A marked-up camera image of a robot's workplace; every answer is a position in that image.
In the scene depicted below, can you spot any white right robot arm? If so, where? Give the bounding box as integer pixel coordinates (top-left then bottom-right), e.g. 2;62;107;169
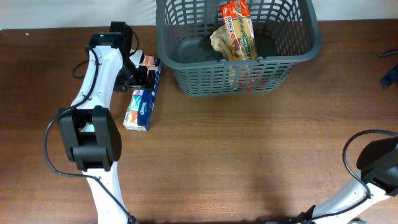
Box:
305;137;397;224

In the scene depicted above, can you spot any Kleenex tissue multipack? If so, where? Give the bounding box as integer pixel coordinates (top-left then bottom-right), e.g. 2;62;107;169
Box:
123;55;162;131

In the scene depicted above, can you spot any spaghetti pasta packet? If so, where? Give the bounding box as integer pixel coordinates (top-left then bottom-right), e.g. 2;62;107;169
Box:
219;0;258;61

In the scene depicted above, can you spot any beige snack bag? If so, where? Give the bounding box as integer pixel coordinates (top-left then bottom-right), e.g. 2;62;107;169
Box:
210;25;233;61

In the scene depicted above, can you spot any grey plastic basket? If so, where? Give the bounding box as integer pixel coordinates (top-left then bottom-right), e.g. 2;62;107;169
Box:
156;0;322;96

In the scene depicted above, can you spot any green wet wipes pack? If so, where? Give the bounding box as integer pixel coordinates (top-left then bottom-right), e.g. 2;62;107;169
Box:
81;123;95;133

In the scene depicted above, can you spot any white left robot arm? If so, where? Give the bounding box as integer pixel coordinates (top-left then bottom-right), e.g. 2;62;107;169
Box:
53;22;160;223

